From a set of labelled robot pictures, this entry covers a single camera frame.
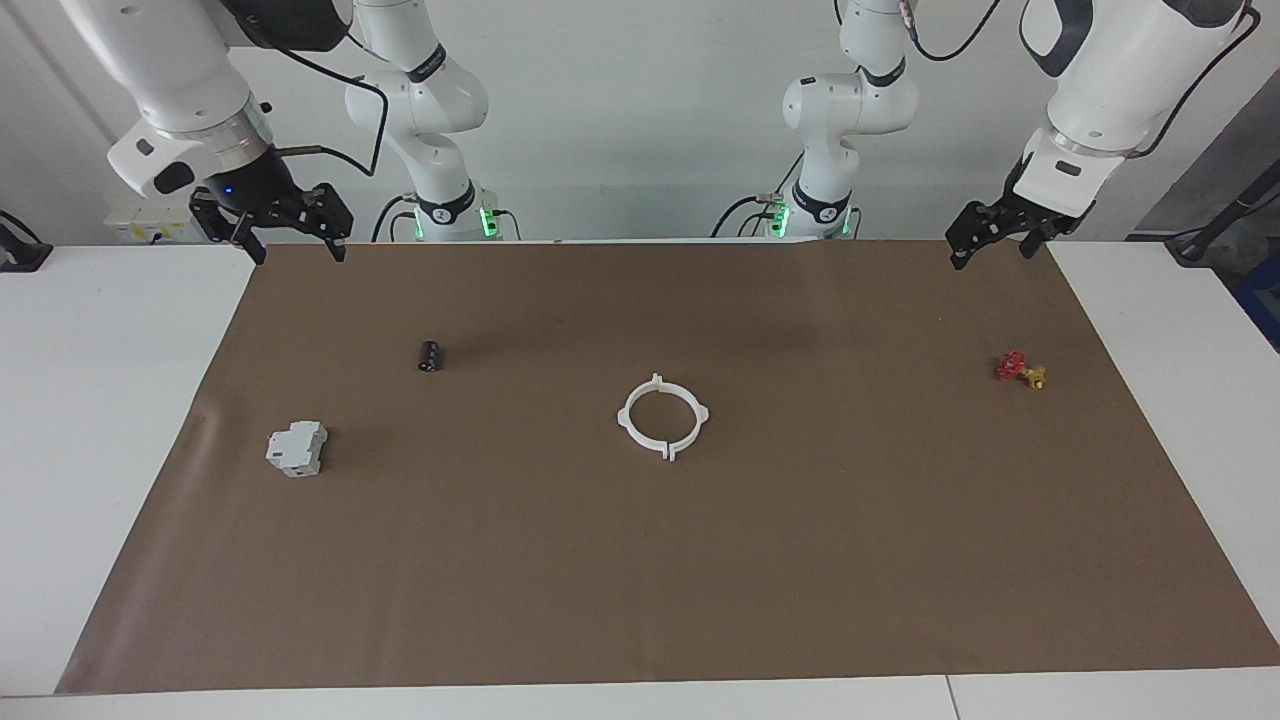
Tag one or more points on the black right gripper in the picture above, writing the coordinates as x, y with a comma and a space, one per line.
255, 195

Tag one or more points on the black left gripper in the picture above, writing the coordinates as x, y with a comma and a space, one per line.
995, 222

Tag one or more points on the white half pipe clamp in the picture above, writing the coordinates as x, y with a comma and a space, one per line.
624, 418
703, 412

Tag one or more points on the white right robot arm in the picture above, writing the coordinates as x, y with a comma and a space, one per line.
170, 70

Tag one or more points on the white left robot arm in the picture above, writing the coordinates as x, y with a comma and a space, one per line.
1120, 70

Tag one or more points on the black cylindrical capacitor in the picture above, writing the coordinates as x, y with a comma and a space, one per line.
431, 357

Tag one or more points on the white circuit breaker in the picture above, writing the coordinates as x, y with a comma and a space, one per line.
295, 450

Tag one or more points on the black stand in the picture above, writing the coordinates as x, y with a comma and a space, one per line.
1225, 215

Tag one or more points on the blue crate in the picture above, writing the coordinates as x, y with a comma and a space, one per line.
1262, 300

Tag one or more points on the brown paper table mat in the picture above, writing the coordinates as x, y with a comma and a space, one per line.
640, 560

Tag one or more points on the white wall socket box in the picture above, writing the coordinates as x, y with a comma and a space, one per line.
140, 222

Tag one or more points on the black clamp mount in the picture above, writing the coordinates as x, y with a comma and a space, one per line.
20, 255

